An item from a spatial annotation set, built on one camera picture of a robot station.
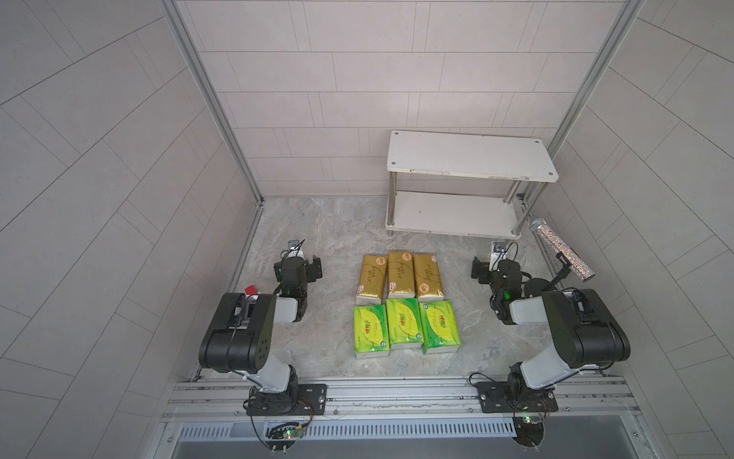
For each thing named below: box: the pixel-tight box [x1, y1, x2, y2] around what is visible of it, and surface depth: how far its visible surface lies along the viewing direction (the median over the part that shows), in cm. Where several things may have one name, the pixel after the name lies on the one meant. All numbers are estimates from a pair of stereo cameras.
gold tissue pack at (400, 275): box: [388, 251, 416, 299], surface depth 89 cm
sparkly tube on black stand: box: [528, 218, 596, 291], surface depth 79 cm
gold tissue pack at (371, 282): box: [355, 254, 389, 306], surface depth 87 cm
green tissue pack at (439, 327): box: [418, 300, 462, 355], surface depth 79 cm
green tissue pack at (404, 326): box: [386, 297, 425, 350], surface depth 80 cm
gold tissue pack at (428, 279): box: [412, 253, 445, 303], surface depth 88 cm
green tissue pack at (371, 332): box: [353, 304, 390, 359], surface depth 79 cm
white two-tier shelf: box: [385, 130, 560, 241], surface depth 93 cm
